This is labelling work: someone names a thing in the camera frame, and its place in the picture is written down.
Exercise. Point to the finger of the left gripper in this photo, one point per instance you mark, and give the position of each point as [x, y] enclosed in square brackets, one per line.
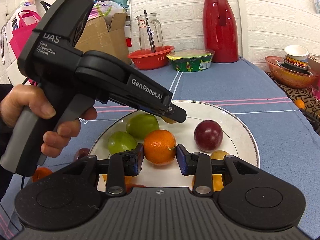
[173, 112]

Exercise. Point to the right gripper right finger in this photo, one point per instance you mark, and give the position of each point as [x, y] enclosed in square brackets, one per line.
[197, 165]

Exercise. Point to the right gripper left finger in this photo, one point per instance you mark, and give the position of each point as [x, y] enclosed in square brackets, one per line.
[121, 165]

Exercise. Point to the brown longan fruit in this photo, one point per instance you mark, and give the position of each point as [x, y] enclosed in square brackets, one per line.
[168, 120]
[218, 155]

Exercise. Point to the green apple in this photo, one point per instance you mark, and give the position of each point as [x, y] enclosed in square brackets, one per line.
[141, 125]
[120, 142]

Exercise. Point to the small orange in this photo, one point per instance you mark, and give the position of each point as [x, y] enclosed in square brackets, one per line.
[217, 182]

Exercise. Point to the dark plum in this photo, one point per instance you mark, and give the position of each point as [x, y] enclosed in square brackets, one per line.
[83, 152]
[208, 135]

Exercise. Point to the large orange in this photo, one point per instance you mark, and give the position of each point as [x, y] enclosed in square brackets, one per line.
[41, 172]
[160, 147]

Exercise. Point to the person left hand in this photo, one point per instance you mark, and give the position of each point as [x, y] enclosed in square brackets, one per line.
[34, 97]

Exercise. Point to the white ceramic plate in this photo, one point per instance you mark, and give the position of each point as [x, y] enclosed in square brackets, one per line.
[237, 140]

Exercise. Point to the dark plum back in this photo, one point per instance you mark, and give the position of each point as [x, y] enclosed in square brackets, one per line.
[83, 152]

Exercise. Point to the magenta gift bag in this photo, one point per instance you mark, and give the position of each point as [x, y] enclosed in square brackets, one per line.
[27, 21]

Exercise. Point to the cardboard box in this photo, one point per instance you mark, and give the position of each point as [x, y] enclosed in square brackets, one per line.
[97, 35]

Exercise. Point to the green foil bowl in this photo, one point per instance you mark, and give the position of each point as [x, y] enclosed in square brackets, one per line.
[191, 60]

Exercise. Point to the red plastic basin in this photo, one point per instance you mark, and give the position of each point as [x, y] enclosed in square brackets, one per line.
[146, 60]

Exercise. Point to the black straw in pitcher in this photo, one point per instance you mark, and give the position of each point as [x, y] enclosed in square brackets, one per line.
[149, 31]

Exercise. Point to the floral cloth in box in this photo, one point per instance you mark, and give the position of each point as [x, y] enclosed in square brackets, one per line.
[106, 9]

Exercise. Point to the glass pitcher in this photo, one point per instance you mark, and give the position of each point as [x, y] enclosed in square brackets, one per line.
[156, 31]

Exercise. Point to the red thermos jug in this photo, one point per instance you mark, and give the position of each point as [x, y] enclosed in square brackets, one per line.
[219, 30]

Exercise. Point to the blue striped tablecloth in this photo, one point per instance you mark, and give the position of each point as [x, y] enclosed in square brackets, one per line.
[288, 146]

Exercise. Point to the stacked white bowls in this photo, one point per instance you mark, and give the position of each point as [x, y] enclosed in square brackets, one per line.
[296, 58]

